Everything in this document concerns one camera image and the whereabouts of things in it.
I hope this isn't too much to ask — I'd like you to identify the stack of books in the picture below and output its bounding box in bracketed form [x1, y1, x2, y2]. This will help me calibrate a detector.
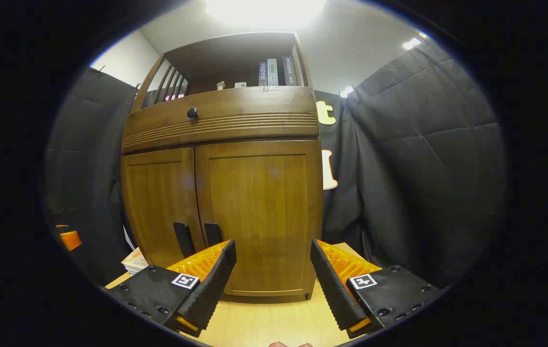
[120, 247, 149, 275]

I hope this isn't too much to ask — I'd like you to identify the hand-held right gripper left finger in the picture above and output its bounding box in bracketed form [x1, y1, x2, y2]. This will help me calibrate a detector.
[107, 240, 237, 338]

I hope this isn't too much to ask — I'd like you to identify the wooden double-door shoe cabinet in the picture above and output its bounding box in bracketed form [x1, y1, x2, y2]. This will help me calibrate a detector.
[120, 31, 325, 302]

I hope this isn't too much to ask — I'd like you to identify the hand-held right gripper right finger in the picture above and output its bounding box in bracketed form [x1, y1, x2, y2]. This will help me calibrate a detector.
[310, 239, 448, 339]

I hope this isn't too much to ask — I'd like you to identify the large ceiling light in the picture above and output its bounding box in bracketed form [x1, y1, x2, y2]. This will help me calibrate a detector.
[206, 0, 327, 27]

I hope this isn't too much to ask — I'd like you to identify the wooden shoe cabinet door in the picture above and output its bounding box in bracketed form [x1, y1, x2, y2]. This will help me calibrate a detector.
[195, 140, 323, 297]
[120, 147, 207, 268]

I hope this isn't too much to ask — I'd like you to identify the dark book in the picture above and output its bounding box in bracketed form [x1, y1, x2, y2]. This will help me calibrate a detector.
[282, 54, 298, 86]

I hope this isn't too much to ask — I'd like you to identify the black door handle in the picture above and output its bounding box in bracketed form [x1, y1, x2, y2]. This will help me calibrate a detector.
[173, 222, 196, 259]
[203, 222, 224, 249]

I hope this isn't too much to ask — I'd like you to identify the wooden cabinet drawer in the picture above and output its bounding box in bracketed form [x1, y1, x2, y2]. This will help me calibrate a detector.
[120, 87, 320, 155]

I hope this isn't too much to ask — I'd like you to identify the black backdrop cloth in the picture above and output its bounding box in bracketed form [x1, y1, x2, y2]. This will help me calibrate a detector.
[45, 36, 508, 290]

